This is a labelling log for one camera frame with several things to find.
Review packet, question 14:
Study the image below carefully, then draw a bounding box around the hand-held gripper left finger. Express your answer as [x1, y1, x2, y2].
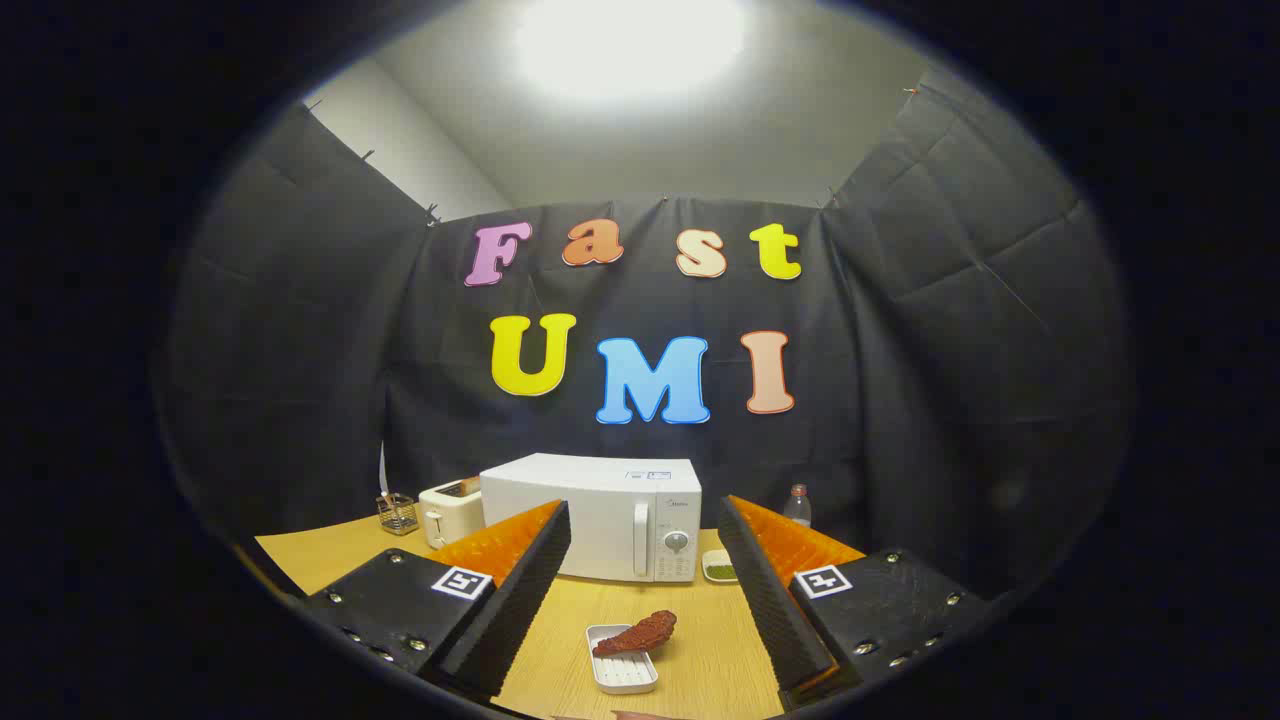
[300, 500, 573, 701]

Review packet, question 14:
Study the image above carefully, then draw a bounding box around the white toaster oven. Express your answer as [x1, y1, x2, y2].
[480, 453, 703, 584]

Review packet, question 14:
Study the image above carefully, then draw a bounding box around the white bread toaster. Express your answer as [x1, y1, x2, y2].
[418, 477, 486, 549]

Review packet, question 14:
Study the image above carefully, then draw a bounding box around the reddish brown meat slice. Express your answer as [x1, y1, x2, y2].
[593, 610, 678, 658]

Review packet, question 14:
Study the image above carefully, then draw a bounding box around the wire mesh utensil holder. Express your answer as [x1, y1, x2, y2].
[377, 493, 420, 536]

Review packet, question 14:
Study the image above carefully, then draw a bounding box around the small white ribbed tray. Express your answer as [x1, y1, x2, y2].
[586, 624, 660, 696]

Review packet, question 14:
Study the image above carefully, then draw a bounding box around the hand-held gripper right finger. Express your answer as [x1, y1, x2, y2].
[717, 495, 991, 711]

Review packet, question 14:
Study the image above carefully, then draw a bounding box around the ceiling light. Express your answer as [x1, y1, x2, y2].
[515, 0, 746, 101]

